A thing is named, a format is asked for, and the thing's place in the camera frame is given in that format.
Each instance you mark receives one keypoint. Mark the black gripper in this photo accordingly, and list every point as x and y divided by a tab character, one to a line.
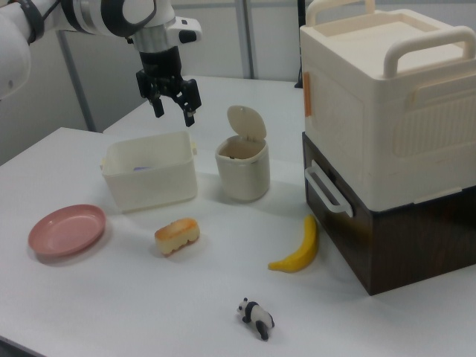
161	63

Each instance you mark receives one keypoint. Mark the cream trash can lid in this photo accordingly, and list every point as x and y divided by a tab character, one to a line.
247	122

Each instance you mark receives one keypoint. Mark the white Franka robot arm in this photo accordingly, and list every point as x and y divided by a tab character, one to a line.
93	15

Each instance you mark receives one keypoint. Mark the cream trash can body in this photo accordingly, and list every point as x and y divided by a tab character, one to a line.
243	178

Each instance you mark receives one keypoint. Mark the white rectangular plastic bin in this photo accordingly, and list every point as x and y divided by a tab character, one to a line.
148	189

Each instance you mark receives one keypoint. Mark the toasted bread toy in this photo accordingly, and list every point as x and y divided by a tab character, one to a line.
177	234

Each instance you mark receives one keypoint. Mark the orange tape strip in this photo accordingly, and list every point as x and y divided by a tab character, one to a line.
308	93

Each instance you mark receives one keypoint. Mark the pink round plate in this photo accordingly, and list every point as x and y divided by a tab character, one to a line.
67	230

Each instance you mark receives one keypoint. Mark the yellow toy banana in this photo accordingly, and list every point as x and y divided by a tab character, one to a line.
303	253

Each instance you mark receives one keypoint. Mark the black white panda figurine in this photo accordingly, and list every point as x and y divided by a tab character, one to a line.
256	314

